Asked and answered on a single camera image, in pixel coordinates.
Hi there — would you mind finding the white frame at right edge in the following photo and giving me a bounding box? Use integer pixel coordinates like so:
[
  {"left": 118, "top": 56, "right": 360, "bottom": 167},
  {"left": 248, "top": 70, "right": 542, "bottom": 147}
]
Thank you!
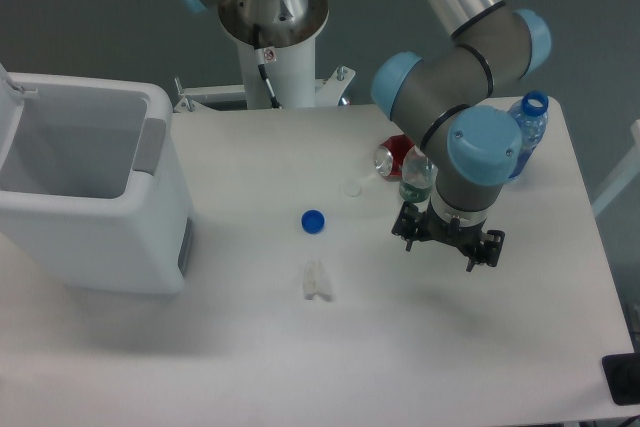
[{"left": 591, "top": 120, "right": 639, "bottom": 218}]

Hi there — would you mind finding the white trash bin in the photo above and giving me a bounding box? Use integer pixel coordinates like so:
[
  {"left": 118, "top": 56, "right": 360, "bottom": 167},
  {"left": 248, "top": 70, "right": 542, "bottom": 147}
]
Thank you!
[{"left": 1, "top": 72, "right": 194, "bottom": 294}]

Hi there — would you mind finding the black device at corner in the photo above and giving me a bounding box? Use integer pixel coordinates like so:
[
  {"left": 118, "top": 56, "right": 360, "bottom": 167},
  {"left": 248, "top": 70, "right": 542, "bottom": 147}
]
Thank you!
[{"left": 601, "top": 353, "right": 639, "bottom": 406}]

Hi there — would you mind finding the blue plastic drink bottle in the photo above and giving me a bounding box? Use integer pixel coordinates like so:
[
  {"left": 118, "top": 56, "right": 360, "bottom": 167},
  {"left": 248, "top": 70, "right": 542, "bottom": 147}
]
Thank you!
[{"left": 508, "top": 90, "right": 549, "bottom": 179}]

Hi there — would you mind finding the white bottle cap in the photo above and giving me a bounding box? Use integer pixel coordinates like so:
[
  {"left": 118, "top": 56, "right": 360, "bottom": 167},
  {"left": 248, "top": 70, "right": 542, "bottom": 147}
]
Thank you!
[{"left": 342, "top": 180, "right": 362, "bottom": 197}]

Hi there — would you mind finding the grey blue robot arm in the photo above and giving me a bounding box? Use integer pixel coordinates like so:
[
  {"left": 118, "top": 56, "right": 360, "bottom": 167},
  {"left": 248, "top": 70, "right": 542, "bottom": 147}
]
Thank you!
[{"left": 184, "top": 0, "right": 551, "bottom": 267}]

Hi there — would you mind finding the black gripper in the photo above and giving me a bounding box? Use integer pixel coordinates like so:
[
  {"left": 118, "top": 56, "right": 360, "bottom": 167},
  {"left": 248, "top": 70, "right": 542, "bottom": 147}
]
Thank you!
[{"left": 391, "top": 201, "right": 505, "bottom": 272}]

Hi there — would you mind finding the blue bottle cap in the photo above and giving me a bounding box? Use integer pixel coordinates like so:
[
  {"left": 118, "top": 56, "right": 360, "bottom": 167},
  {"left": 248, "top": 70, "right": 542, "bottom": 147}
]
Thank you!
[{"left": 300, "top": 209, "right": 326, "bottom": 235}]

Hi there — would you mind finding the white metal base frame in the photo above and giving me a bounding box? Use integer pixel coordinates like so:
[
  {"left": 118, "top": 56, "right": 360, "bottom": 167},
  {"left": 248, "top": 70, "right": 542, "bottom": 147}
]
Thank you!
[{"left": 173, "top": 65, "right": 356, "bottom": 113}]

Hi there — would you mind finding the black cable on pedestal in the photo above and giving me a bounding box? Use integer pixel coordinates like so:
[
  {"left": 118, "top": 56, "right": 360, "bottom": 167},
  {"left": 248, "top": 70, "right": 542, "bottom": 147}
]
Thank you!
[{"left": 251, "top": 21, "right": 284, "bottom": 109}]

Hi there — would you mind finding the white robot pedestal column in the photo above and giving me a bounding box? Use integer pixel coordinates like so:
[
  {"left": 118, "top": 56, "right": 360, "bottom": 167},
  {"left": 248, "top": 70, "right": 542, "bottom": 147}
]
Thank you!
[{"left": 235, "top": 38, "right": 316, "bottom": 109}]

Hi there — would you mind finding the clear green plastic bottle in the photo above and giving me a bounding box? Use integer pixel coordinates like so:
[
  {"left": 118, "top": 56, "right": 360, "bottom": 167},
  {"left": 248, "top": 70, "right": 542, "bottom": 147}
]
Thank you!
[{"left": 399, "top": 146, "right": 437, "bottom": 204}]

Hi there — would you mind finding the red soda can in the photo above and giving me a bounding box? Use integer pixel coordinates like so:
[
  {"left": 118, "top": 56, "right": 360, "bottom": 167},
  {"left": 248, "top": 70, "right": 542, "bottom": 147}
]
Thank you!
[{"left": 373, "top": 134, "right": 414, "bottom": 181}]

